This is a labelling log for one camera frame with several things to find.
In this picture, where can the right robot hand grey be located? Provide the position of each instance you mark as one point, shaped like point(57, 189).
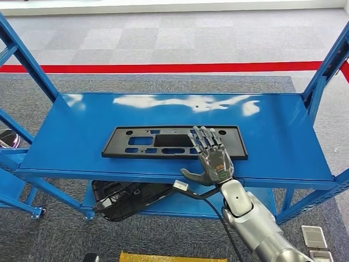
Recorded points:
point(215, 166)

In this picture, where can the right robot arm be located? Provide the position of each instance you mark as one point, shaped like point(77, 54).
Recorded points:
point(258, 224)

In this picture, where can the large black ribbed plastic part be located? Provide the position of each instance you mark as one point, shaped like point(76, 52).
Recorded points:
point(122, 202)

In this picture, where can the small blue metal shelf rack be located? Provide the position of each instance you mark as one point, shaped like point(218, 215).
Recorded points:
point(8, 188)

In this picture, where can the red barrier belt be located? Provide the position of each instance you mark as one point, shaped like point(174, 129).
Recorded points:
point(163, 68)
point(346, 70)

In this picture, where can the grey floor outlet cover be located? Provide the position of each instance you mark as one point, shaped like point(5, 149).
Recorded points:
point(313, 237)
point(322, 256)

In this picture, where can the chrome stanchion base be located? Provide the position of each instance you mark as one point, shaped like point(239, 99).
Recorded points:
point(9, 139)

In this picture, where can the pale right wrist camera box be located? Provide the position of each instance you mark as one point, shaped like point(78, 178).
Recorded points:
point(181, 185)

